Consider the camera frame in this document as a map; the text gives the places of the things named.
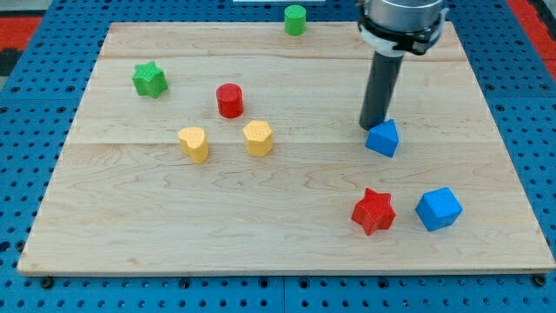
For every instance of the wooden board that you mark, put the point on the wooden board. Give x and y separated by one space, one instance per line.
124 200

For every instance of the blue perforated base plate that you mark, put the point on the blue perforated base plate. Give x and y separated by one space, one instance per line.
511 55

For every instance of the yellow pentagon block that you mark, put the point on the yellow pentagon block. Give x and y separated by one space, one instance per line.
259 140

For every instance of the blue triangle block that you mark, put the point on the blue triangle block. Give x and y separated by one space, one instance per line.
383 138

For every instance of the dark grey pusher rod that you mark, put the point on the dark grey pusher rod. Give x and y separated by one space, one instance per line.
380 87

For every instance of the blue cube block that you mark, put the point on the blue cube block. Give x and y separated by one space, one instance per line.
438 209

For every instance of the green cylinder block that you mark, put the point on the green cylinder block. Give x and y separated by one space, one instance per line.
295 19

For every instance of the yellow heart block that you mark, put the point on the yellow heart block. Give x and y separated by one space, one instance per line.
194 143

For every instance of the red star block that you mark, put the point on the red star block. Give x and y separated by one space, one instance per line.
374 211

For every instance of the red cylinder block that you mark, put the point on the red cylinder block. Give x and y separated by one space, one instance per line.
230 100

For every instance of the green star block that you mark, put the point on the green star block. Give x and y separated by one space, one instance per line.
149 80

